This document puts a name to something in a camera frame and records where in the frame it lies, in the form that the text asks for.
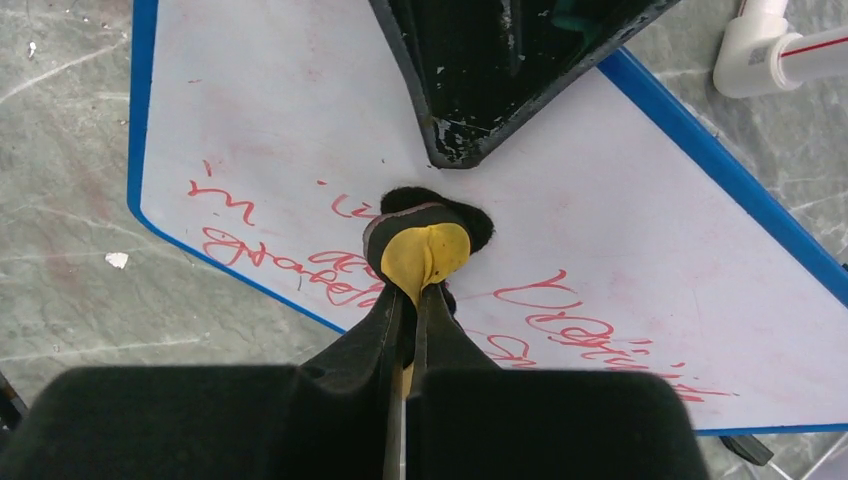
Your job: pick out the yellow black eraser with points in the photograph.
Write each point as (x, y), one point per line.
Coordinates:
(421, 238)

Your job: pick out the white PVC pipe frame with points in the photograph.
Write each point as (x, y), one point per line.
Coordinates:
(759, 55)

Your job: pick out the blue framed whiteboard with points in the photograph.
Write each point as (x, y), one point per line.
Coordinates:
(263, 135)

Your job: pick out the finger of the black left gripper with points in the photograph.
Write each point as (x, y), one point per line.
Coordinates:
(476, 71)

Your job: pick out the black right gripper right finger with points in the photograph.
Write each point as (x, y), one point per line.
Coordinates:
(467, 418)

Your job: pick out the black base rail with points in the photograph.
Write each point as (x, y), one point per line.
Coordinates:
(13, 408)

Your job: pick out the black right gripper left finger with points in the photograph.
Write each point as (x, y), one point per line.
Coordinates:
(325, 419)

